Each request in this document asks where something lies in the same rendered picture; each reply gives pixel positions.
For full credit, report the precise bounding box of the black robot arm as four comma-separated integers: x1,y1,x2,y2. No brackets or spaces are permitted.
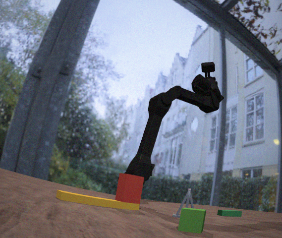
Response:
124,74,224,185

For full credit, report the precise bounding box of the green cube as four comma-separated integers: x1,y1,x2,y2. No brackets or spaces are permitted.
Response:
178,208,206,234

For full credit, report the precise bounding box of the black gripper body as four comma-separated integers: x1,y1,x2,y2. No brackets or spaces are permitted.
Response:
201,62,218,85

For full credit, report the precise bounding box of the yellow bar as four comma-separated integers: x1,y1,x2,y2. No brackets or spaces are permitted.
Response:
56,174,144,211

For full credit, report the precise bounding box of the green flat bar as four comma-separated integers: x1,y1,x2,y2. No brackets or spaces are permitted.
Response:
217,209,242,217

